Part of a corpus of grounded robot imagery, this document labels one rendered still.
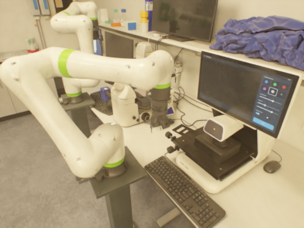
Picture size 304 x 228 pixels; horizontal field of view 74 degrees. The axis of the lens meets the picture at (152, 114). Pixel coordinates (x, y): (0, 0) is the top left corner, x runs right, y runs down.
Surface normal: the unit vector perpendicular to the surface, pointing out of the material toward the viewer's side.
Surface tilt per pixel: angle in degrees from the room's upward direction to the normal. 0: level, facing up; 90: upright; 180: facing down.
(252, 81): 93
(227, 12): 90
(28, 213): 0
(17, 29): 90
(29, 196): 0
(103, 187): 0
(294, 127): 90
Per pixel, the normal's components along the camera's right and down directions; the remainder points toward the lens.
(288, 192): 0.00, -0.86
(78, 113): 0.50, 0.44
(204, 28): -0.82, 0.22
